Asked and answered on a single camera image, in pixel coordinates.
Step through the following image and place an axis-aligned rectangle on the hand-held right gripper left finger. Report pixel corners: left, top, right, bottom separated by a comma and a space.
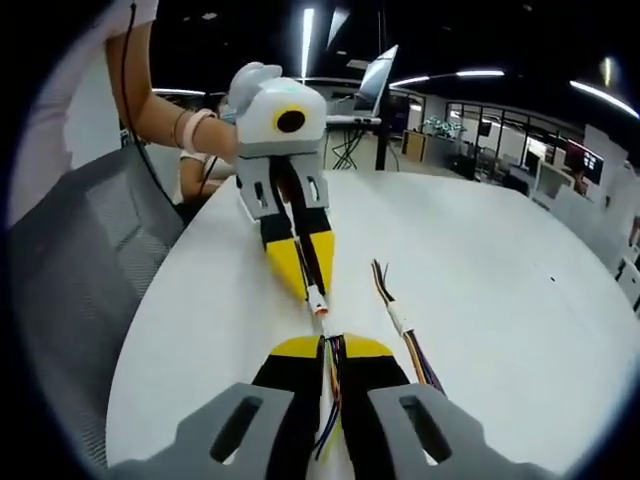
107, 335, 326, 480

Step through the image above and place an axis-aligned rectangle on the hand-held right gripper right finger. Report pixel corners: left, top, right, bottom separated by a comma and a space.
343, 332, 556, 480

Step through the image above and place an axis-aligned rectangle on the JST connector with coloured wires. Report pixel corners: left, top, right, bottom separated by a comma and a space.
311, 319, 351, 462
392, 312, 447, 397

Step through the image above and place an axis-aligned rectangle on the pink wristband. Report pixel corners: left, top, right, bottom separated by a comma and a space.
173, 109, 219, 151

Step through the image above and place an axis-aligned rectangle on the open laptop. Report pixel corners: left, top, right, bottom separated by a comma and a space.
324, 43, 401, 126

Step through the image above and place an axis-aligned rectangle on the black-legged laptop desk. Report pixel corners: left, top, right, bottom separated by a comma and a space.
323, 113, 390, 172

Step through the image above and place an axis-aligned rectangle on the wooden cabinet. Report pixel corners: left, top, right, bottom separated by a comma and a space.
401, 129, 427, 162

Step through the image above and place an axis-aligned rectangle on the grey mesh office chair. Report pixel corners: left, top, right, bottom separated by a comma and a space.
8, 143, 187, 474

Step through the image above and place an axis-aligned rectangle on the monitor with red screen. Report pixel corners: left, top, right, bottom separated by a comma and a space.
566, 138, 605, 185

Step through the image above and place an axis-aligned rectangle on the tangle of desk cables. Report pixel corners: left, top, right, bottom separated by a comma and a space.
328, 124, 362, 172

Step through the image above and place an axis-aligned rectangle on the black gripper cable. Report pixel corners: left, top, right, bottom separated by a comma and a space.
119, 0, 187, 222

